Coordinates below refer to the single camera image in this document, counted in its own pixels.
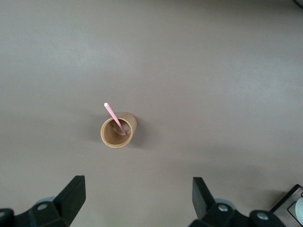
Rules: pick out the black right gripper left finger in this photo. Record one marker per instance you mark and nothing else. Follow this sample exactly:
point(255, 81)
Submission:
point(68, 198)

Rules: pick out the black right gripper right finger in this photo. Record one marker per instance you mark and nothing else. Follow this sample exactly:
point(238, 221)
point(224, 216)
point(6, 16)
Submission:
point(203, 203)

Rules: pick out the pink chopstick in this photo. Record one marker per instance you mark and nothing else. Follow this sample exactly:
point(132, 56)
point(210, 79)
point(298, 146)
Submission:
point(111, 112)

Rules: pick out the brown cylindrical cup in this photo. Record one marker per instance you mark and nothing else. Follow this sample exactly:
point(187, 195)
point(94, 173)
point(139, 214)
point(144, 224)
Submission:
point(133, 122)

